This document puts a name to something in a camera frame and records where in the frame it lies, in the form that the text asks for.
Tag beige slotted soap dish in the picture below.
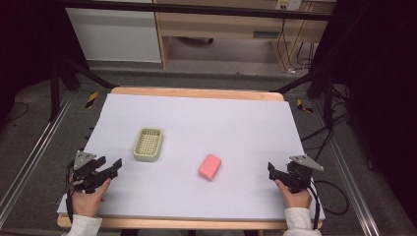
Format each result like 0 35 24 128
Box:
132 127 165 163

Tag black metal stand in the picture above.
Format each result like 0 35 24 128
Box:
48 52 118 123
270 62 336 130

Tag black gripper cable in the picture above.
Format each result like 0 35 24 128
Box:
64 159 77 224
303 176 350 230

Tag white power strip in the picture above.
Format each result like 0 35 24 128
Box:
274 0 303 12

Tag hanging desk cables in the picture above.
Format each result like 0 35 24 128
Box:
275 18 317 74

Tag pink soap bar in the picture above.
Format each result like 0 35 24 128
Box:
197 153 223 182

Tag white cabinet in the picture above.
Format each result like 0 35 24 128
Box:
64 0 162 64

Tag wooden table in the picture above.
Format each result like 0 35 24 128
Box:
56 86 325 231

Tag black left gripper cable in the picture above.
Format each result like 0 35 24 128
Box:
64 159 77 224

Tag yellow black striped tape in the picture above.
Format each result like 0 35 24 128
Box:
296 98 315 115
85 90 99 110

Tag aluminium floor rail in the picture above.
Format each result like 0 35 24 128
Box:
0 90 76 228
311 97 386 236

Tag person's right hand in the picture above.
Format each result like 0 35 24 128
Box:
274 179 314 210

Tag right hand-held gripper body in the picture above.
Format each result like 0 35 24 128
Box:
278 154 326 195

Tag white table mat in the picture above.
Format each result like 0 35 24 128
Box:
56 92 327 221

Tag black floor cables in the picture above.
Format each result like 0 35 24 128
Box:
299 83 352 162

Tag thin black floor cable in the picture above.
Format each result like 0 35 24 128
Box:
4 101 30 123

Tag light wooden desk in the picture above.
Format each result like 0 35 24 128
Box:
152 0 337 73

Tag black horizontal frame bar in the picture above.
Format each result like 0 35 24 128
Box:
61 0 332 22

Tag person's left hand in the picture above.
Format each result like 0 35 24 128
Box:
71 178 112 218

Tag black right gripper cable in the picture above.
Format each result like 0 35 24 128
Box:
303 176 350 230

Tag black curtain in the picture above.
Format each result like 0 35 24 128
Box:
309 0 417 227
0 0 87 123

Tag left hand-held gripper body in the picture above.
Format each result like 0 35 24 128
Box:
72 149 105 195

